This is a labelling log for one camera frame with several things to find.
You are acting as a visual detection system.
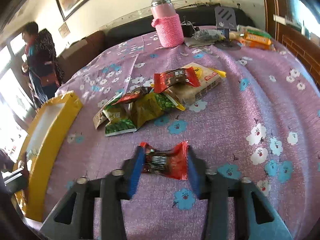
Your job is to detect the red dark candy packet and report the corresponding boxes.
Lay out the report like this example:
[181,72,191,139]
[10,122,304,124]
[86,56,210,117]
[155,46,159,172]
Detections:
[140,141,189,180]

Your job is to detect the green yellow pea snack packet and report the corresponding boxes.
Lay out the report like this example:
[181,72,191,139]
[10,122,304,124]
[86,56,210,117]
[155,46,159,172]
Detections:
[131,92,185,129]

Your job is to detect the red chocolate snack packet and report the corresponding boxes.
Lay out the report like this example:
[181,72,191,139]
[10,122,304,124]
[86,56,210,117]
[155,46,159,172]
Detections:
[153,67,200,94]

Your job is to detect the purple floral tablecloth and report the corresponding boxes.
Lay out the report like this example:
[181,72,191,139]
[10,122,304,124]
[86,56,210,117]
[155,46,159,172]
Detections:
[44,33,319,239]

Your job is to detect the yellow rimmed white tray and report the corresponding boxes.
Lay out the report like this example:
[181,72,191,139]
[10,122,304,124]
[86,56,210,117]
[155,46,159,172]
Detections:
[15,91,82,222]

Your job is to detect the large beige cracker packet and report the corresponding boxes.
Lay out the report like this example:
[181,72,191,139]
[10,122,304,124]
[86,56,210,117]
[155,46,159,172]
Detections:
[164,62,226,107]

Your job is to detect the brown armchair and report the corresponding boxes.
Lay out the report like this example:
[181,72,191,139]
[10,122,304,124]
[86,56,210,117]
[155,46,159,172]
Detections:
[57,31,106,83]

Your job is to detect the woman in dark coat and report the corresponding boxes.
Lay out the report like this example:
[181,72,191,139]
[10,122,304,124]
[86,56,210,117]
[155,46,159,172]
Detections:
[22,21,65,104]

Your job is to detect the clear plastic bag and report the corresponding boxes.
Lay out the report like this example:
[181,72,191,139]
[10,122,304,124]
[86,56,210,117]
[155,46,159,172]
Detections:
[193,29,225,43]

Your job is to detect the orange biscuit boxes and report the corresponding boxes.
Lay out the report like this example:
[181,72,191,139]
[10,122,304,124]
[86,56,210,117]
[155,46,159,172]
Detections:
[236,29,275,50]

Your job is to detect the pink knit-sleeved bottle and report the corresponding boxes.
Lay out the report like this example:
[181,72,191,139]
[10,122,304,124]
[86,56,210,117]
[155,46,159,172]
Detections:
[151,0,184,48]

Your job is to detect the grey phone stand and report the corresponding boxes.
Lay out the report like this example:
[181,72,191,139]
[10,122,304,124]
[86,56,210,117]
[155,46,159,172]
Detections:
[214,6,237,42]

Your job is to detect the black sofa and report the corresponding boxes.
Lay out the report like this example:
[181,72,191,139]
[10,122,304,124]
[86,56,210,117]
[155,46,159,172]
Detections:
[106,4,254,49]

